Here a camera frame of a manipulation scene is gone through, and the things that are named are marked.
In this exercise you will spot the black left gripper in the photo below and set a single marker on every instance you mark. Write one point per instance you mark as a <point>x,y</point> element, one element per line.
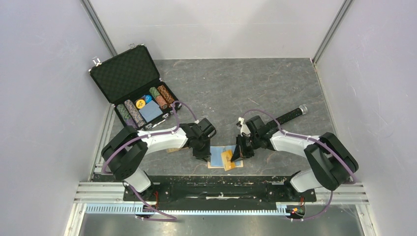
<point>205,155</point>

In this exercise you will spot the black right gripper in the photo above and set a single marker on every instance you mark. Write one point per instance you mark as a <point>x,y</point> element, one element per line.
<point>240,148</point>

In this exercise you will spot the tan leather card holder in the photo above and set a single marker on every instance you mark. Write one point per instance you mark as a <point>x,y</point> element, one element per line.
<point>215,160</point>

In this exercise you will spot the clear acrylic card box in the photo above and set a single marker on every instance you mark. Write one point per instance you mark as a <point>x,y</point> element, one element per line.
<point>170,150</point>

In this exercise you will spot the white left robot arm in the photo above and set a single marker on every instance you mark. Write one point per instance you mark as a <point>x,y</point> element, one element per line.
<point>124,153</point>

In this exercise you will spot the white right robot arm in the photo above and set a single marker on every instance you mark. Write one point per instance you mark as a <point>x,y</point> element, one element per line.
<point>331,164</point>

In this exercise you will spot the blue patterned card deck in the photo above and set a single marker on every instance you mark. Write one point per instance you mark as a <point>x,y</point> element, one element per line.
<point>150,111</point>

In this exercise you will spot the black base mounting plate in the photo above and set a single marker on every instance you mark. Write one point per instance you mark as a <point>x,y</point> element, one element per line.
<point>222,192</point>

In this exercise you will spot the orange black chip stack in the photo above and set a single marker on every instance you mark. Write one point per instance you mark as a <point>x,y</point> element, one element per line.
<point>165,94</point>

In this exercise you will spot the purple chip stack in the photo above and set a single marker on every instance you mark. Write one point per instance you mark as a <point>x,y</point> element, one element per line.
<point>138,120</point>

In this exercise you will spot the pink chip stack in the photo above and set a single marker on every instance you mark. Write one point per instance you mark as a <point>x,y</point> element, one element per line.
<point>158,98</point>

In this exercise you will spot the yellow dealer chip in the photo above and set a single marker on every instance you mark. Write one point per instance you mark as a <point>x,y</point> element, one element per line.
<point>140,103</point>

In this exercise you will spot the black cylindrical flashlight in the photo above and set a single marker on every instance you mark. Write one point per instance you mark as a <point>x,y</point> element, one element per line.
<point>301,110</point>

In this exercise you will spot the green chip stack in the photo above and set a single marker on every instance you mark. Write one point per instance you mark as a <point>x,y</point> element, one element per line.
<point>123,112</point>

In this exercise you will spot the black poker chip case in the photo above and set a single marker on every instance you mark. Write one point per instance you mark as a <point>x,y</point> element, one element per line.
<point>130,75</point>

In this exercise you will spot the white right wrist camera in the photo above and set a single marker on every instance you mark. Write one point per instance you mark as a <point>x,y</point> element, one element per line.
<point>244,130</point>

